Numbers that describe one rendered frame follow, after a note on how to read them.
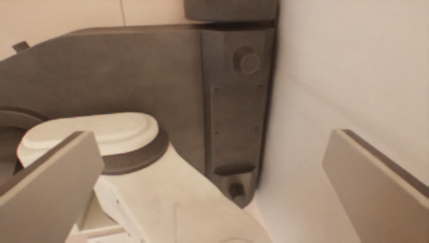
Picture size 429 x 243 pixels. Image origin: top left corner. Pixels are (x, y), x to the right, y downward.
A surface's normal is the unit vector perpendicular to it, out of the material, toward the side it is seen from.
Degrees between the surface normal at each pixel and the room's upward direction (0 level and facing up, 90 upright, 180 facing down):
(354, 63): 90
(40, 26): 0
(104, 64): 0
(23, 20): 0
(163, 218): 90
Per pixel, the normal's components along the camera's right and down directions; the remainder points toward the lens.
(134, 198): 0.00, -0.87
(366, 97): -0.98, 0.11
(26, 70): 0.20, 0.48
